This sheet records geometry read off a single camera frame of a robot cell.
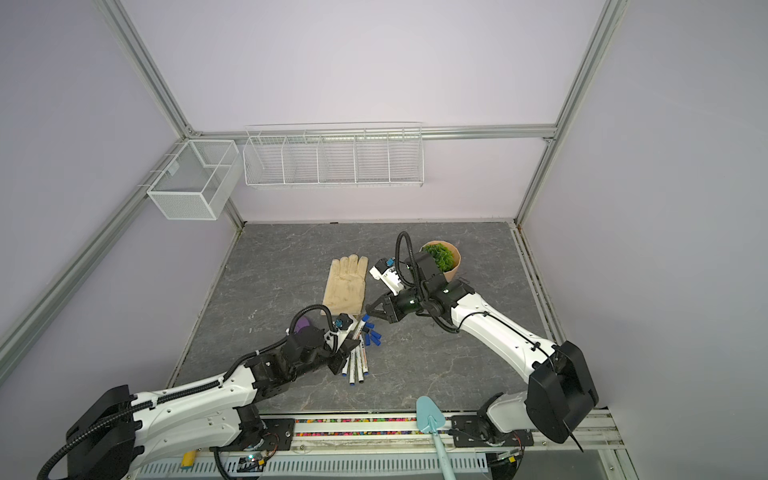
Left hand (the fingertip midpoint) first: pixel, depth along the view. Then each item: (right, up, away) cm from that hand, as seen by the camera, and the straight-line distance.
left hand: (355, 341), depth 79 cm
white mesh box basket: (-56, +48, +19) cm, 76 cm away
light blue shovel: (+19, -18, -5) cm, 27 cm away
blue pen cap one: (+3, +7, -5) cm, 10 cm away
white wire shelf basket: (-10, +58, +25) cm, 64 cm away
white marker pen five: (0, -8, +5) cm, 10 cm away
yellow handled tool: (-38, -25, -10) cm, 46 cm away
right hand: (+4, +8, -5) cm, 10 cm away
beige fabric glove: (-7, +12, +23) cm, 27 cm away
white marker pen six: (+2, -6, +7) cm, 9 cm away
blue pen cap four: (+5, -3, +10) cm, 11 cm away
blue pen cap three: (+4, -1, +12) cm, 13 cm away
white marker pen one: (+2, +5, -5) cm, 7 cm away
